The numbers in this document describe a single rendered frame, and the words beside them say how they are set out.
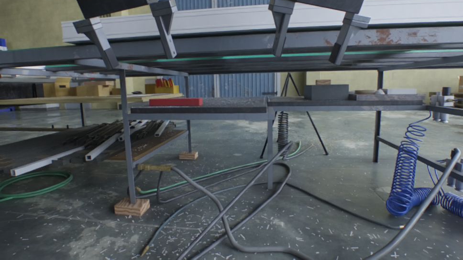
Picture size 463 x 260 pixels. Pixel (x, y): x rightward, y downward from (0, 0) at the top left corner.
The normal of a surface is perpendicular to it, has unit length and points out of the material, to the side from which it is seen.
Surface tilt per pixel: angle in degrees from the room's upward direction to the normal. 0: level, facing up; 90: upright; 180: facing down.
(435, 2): 90
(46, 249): 0
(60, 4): 90
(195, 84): 90
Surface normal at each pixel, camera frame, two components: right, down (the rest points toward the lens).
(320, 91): -0.14, 0.13
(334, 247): -0.02, -0.99
